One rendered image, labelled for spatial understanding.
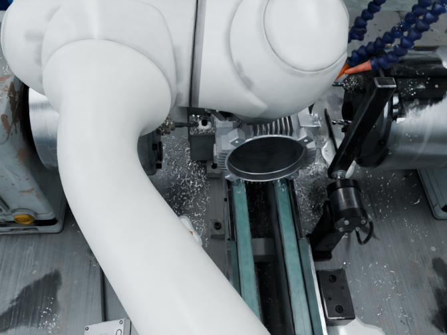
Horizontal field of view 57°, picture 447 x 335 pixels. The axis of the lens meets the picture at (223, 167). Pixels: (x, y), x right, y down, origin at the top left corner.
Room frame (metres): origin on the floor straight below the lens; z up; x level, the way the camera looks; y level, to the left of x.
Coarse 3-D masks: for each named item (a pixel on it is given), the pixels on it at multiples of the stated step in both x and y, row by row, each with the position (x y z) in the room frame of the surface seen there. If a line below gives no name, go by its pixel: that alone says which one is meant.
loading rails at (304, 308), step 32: (224, 192) 0.44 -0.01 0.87; (288, 192) 0.43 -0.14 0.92; (224, 224) 0.39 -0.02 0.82; (288, 224) 0.36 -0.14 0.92; (224, 256) 0.30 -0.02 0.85; (256, 256) 0.32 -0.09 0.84; (288, 256) 0.29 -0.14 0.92; (256, 288) 0.23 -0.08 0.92; (288, 288) 0.23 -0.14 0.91; (288, 320) 0.18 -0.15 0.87; (320, 320) 0.18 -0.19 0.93
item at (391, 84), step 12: (372, 84) 0.44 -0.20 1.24; (384, 84) 0.43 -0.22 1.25; (372, 96) 0.43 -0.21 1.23; (384, 96) 0.43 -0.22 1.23; (360, 108) 0.44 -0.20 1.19; (372, 108) 0.43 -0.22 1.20; (360, 120) 0.43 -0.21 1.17; (372, 120) 0.43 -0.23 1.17; (348, 132) 0.44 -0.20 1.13; (360, 132) 0.43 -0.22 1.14; (348, 144) 0.43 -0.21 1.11; (360, 144) 0.43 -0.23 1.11; (336, 156) 0.44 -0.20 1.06; (348, 156) 0.43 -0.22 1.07; (336, 168) 0.43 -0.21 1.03; (348, 168) 0.43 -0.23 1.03
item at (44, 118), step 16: (32, 96) 0.44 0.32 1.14; (32, 112) 0.41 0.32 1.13; (48, 112) 0.41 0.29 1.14; (32, 128) 0.40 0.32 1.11; (48, 128) 0.39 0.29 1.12; (160, 128) 0.45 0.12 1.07; (48, 144) 0.38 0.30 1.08; (144, 144) 0.40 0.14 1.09; (160, 144) 0.47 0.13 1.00; (48, 160) 0.37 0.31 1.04; (144, 160) 0.39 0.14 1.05; (160, 160) 0.44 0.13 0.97
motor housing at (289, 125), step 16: (304, 112) 0.53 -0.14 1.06; (256, 128) 0.45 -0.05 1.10; (272, 128) 0.45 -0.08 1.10; (288, 128) 0.45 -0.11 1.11; (224, 144) 0.44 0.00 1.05; (240, 144) 0.43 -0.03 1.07; (256, 144) 0.53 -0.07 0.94; (272, 144) 0.53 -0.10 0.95; (288, 144) 0.52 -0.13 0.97; (224, 160) 0.43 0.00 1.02; (240, 160) 0.48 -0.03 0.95; (256, 160) 0.49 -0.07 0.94; (272, 160) 0.49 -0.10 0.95; (288, 160) 0.48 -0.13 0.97; (304, 160) 0.45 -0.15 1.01; (240, 176) 0.44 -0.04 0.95; (256, 176) 0.45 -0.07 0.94; (272, 176) 0.45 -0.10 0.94
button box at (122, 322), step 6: (120, 318) 0.12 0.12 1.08; (126, 318) 0.12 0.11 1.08; (90, 324) 0.11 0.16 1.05; (96, 324) 0.11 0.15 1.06; (102, 324) 0.11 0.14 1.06; (108, 324) 0.11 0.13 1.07; (114, 324) 0.11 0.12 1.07; (120, 324) 0.11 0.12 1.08; (126, 324) 0.11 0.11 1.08; (132, 324) 0.11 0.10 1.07; (84, 330) 0.10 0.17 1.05; (90, 330) 0.10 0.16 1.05; (96, 330) 0.10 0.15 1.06; (102, 330) 0.10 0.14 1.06; (108, 330) 0.10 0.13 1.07; (114, 330) 0.10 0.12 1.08; (120, 330) 0.10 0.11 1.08; (126, 330) 0.10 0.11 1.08; (132, 330) 0.11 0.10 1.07
